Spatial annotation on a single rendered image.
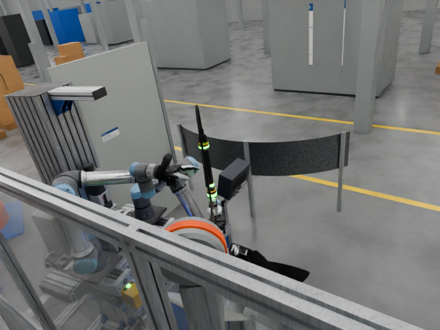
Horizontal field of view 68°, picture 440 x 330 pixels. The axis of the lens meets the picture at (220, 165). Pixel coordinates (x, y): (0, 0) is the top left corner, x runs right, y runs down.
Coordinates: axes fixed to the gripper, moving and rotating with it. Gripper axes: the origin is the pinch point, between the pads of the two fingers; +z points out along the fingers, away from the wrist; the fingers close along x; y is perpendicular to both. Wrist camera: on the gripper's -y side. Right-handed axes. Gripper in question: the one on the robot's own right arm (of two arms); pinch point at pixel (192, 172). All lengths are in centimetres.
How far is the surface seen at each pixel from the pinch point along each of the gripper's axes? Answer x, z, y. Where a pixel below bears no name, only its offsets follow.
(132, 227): 78, 37, -39
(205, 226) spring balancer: 64, 42, -29
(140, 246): 81, 40, -38
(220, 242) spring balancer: 64, 45, -25
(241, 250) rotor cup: 1.9, 20.1, 41.1
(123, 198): -99, -156, 108
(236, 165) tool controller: -78, -14, 42
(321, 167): -197, 28, 107
